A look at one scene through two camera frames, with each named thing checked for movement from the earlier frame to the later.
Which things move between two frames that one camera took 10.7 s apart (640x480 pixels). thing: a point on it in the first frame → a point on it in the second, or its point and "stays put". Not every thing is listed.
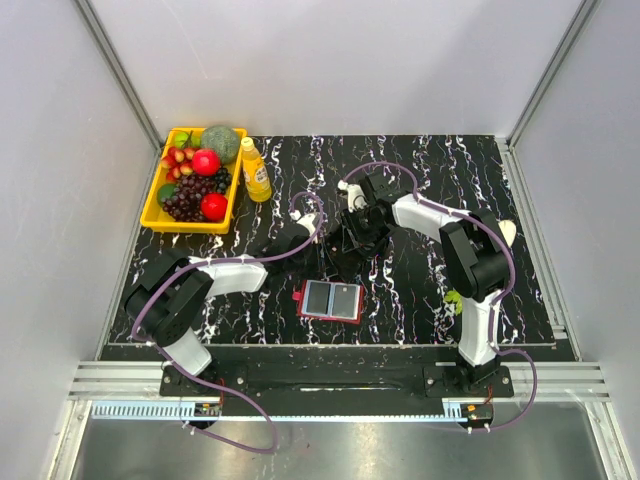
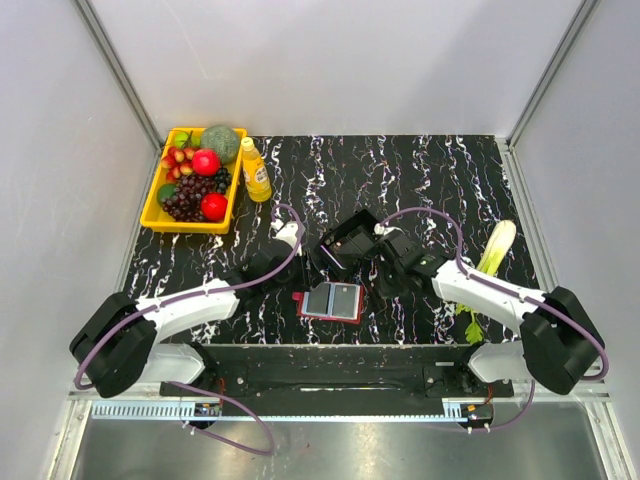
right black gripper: [350, 230] → [386, 290]
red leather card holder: [330, 300] stays put
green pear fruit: [186, 140] stays put
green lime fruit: [166, 191] stays put
